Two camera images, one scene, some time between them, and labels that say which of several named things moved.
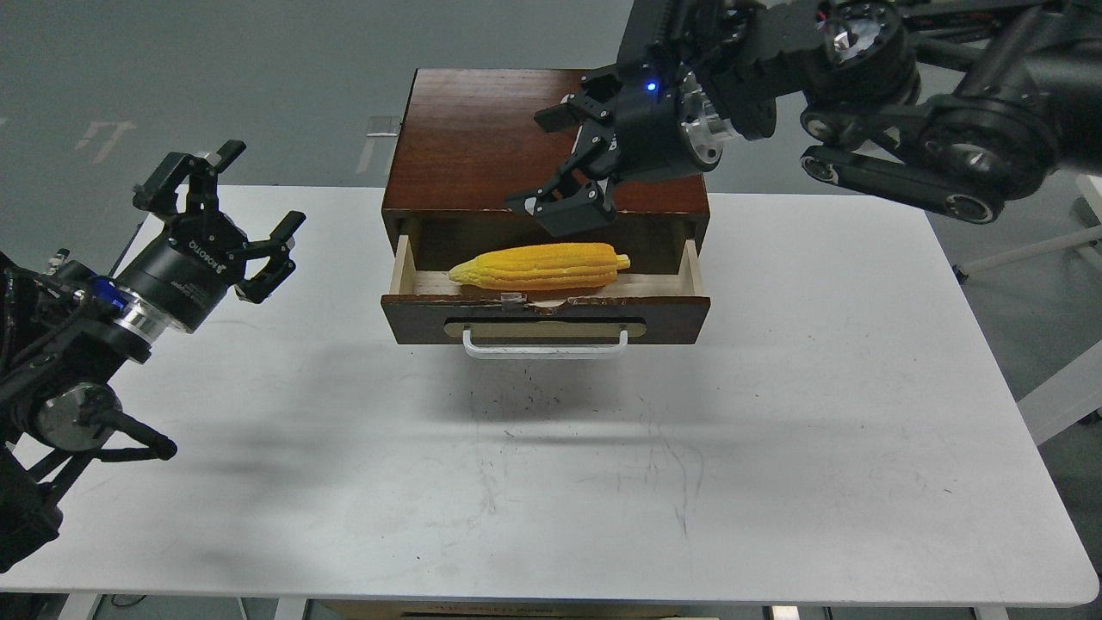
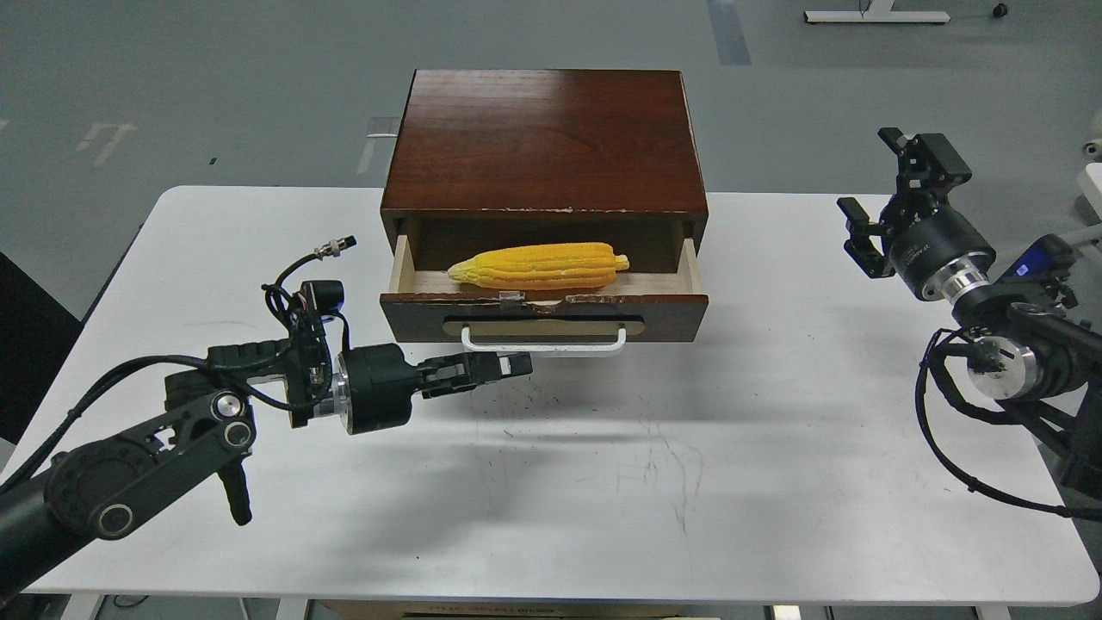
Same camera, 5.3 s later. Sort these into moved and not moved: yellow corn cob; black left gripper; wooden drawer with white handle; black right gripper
Moved: black right gripper; black left gripper
Not moved: wooden drawer with white handle; yellow corn cob
